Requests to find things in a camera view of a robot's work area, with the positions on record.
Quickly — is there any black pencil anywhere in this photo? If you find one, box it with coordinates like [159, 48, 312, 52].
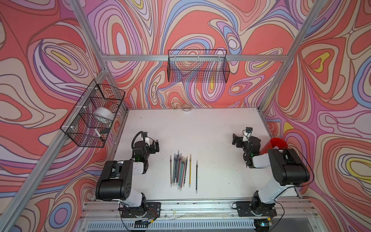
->
[195, 160, 199, 194]

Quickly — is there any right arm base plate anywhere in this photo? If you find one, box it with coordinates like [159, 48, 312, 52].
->
[235, 201, 277, 218]

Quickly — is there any wall wire basket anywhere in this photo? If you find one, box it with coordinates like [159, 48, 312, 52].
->
[60, 80, 126, 148]
[167, 48, 231, 83]

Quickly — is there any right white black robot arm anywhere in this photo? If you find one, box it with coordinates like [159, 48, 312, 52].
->
[232, 127, 310, 216]

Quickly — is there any back wall wire basket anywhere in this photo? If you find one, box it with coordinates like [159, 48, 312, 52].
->
[167, 48, 231, 83]

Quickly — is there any white tape roll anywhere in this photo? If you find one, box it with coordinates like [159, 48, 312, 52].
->
[92, 107, 115, 124]

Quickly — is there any red plastic cup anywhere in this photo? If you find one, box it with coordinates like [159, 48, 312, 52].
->
[260, 138, 288, 155]

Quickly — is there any white marker in basket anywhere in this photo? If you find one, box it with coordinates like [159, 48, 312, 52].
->
[94, 128, 104, 142]

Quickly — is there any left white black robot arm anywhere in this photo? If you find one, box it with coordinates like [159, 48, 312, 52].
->
[95, 131, 159, 211]

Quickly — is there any bundle of coloured pencils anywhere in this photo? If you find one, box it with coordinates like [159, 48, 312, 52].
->
[171, 151, 190, 191]

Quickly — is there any left wall wire basket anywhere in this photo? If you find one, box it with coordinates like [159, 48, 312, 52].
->
[60, 80, 126, 148]

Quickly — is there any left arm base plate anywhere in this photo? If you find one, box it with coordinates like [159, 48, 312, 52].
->
[118, 202, 161, 219]

